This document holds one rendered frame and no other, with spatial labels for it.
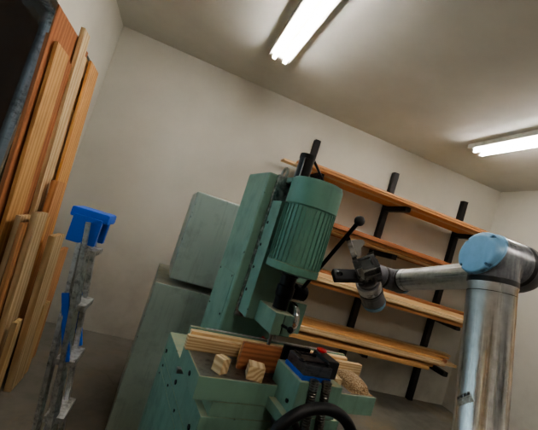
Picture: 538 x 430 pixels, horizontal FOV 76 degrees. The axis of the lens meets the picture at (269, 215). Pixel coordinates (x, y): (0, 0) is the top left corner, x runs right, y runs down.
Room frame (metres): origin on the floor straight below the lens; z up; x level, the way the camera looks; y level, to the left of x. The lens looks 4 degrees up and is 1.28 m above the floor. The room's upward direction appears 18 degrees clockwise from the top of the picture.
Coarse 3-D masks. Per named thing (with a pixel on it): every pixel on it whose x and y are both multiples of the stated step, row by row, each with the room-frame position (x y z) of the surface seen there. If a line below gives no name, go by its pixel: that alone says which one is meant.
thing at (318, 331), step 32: (288, 160) 3.32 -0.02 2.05; (352, 192) 3.60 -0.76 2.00; (384, 192) 3.24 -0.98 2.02; (384, 224) 3.79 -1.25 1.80; (448, 224) 3.68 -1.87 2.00; (384, 256) 3.54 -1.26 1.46; (416, 256) 3.43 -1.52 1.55; (448, 256) 4.04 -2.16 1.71; (352, 288) 3.19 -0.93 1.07; (384, 288) 3.56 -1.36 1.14; (320, 320) 3.61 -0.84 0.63; (352, 320) 3.78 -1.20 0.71; (448, 320) 3.57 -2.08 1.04; (384, 352) 3.51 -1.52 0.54; (416, 352) 3.56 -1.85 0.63; (416, 384) 4.05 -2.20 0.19
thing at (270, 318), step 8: (264, 304) 1.18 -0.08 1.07; (256, 312) 1.21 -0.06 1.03; (264, 312) 1.16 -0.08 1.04; (272, 312) 1.11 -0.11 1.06; (280, 312) 1.11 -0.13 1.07; (288, 312) 1.15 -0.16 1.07; (256, 320) 1.19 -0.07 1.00; (264, 320) 1.14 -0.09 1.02; (272, 320) 1.09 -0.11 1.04; (280, 320) 1.10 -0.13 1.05; (288, 320) 1.11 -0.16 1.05; (272, 328) 1.09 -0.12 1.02; (280, 328) 1.10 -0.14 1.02; (288, 336) 1.12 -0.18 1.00
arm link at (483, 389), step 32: (480, 256) 0.86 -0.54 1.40; (512, 256) 0.84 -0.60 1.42; (480, 288) 0.85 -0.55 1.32; (512, 288) 0.83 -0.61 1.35; (480, 320) 0.83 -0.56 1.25; (512, 320) 0.82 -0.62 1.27; (480, 352) 0.82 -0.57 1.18; (512, 352) 0.81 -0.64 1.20; (480, 384) 0.80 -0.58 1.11; (480, 416) 0.78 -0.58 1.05
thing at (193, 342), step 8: (192, 336) 1.04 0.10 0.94; (200, 336) 1.06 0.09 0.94; (184, 344) 1.05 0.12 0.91; (192, 344) 1.04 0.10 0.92; (200, 344) 1.05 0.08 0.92; (208, 344) 1.06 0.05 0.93; (216, 344) 1.07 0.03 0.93; (224, 344) 1.08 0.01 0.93; (232, 344) 1.09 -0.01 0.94; (240, 344) 1.10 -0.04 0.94; (208, 352) 1.06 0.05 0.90; (216, 352) 1.07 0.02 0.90; (224, 352) 1.08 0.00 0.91; (232, 352) 1.09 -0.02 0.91; (336, 360) 1.26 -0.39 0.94; (344, 368) 1.27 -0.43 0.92; (352, 368) 1.28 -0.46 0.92; (360, 368) 1.30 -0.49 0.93
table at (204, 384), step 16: (192, 352) 1.03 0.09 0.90; (192, 368) 0.96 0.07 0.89; (208, 368) 0.96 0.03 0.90; (192, 384) 0.92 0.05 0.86; (208, 384) 0.91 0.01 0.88; (224, 384) 0.92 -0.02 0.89; (240, 384) 0.94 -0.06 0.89; (256, 384) 0.96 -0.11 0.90; (272, 384) 0.99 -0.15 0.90; (208, 400) 0.91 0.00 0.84; (224, 400) 0.93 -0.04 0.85; (240, 400) 0.95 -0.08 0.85; (256, 400) 0.97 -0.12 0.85; (272, 400) 0.96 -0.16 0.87; (352, 400) 1.10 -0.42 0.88; (368, 400) 1.12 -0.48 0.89; (272, 416) 0.93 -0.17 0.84
